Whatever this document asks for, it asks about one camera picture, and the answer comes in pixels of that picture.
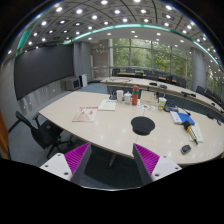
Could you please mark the white paper booklet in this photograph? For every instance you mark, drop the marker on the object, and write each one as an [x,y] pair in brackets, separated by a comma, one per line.
[107,105]

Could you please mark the red thermos bottle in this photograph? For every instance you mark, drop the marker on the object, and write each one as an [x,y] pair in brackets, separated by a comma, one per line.
[135,94]

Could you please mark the white keyboard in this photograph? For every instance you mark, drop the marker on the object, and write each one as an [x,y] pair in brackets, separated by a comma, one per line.
[197,132]

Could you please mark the large black wall screen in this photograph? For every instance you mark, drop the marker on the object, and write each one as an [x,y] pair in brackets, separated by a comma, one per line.
[39,67]

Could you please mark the yellow black handheld tool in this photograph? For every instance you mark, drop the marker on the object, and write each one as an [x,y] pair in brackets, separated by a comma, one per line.
[189,130]

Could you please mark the black office chair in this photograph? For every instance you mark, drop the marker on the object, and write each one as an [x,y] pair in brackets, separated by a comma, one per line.
[25,137]

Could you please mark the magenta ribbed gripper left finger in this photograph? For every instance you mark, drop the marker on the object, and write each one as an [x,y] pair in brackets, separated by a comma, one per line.
[69,166]

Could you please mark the grey box speaker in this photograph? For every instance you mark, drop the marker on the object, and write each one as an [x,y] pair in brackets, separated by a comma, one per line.
[72,84]

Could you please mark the red and white booklet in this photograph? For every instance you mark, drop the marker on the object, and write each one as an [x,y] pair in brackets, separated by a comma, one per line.
[85,114]

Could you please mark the green and white paper cup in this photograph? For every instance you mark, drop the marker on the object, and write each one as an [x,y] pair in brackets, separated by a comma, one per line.
[161,103]

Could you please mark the black computer mouse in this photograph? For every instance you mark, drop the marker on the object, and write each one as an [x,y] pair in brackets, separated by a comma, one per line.
[185,149]

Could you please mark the white lidded teacup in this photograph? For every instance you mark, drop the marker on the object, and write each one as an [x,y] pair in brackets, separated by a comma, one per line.
[127,98]

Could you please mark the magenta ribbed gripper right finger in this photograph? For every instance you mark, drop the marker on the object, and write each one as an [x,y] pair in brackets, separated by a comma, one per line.
[151,166]

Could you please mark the black round mouse pad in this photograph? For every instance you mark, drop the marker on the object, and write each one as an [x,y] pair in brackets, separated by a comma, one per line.
[142,125]

